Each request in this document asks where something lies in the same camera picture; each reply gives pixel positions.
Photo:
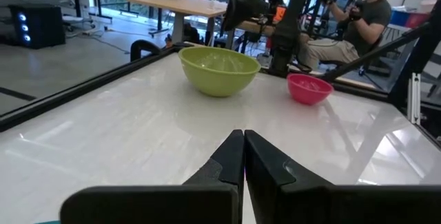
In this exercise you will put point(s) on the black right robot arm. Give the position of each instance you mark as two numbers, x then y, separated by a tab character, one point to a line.
287	24

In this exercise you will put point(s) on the black table edge frame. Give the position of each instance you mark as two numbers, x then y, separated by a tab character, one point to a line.
86	84

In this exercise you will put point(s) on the black diagonal frame strut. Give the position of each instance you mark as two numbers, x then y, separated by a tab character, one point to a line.
375	50

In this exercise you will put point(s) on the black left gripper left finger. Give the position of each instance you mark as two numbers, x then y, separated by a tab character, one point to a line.
220	182

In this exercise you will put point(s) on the silver aluminium bracket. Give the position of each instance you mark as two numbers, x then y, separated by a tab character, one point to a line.
414	98

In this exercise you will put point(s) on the large green plastic bowl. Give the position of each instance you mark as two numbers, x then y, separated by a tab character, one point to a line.
218	70

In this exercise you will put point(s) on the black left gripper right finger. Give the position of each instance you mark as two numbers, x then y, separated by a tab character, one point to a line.
275	182

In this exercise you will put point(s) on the black computer tower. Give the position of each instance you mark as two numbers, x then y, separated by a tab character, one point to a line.
37	25

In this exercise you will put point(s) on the wooden top desk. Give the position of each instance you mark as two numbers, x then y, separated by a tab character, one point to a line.
182	8

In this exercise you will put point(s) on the small pink plastic bowl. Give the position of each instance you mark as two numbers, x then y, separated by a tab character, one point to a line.
307	88

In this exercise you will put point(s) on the person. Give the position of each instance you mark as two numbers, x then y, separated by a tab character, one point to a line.
351	27

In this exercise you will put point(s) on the blue storage bin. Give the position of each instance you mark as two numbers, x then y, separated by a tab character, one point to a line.
399	17

